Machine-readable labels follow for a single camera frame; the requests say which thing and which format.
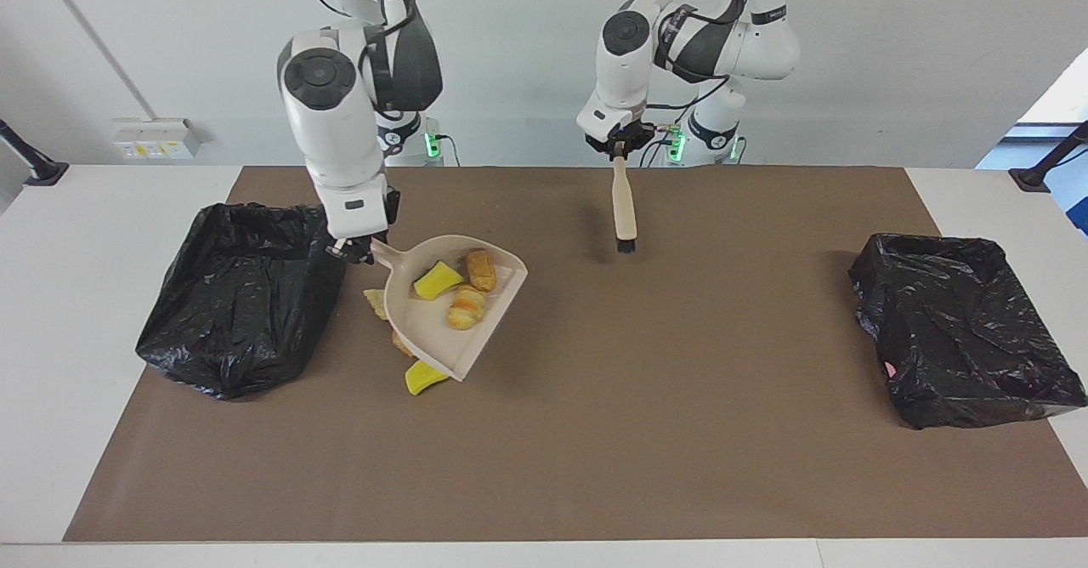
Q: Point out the yellow sponge chunk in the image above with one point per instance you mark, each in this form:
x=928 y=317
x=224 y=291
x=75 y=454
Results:
x=418 y=379

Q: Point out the black bag-lined bin pink spot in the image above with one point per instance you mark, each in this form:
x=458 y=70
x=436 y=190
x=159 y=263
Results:
x=960 y=338

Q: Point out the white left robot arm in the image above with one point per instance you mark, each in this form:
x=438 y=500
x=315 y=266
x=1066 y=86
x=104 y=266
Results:
x=765 y=49

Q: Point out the brown bread nugget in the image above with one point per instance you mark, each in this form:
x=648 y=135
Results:
x=481 y=270

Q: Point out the pale tan food piece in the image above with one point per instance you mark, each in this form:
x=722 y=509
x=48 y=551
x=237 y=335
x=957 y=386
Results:
x=467 y=308

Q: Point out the black bag-lined trash bin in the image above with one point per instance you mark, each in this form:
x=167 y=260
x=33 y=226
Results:
x=238 y=313

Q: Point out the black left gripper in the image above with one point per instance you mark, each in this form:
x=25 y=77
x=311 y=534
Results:
x=620 y=136

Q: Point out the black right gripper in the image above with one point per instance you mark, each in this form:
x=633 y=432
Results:
x=361 y=243

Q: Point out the small yellow sponge wedge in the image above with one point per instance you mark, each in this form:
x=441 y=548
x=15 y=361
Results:
x=438 y=281

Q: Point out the orange striped croissant piece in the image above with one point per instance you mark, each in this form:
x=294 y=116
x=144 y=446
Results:
x=399 y=343

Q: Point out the beige plastic dustpan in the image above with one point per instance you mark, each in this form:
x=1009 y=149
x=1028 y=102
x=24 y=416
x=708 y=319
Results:
x=442 y=340

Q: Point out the beige hand brush black bristles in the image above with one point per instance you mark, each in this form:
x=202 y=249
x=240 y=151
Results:
x=625 y=202

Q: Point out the black clamp stand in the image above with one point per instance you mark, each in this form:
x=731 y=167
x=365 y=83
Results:
x=1033 y=178
x=42 y=173

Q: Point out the brown table mat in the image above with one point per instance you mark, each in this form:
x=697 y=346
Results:
x=544 y=483

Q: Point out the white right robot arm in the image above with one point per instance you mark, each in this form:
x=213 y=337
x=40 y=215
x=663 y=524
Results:
x=331 y=143

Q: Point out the pale green-edged food piece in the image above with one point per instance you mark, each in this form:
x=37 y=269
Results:
x=375 y=300

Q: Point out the white wall socket box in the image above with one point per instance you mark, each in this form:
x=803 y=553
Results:
x=157 y=139

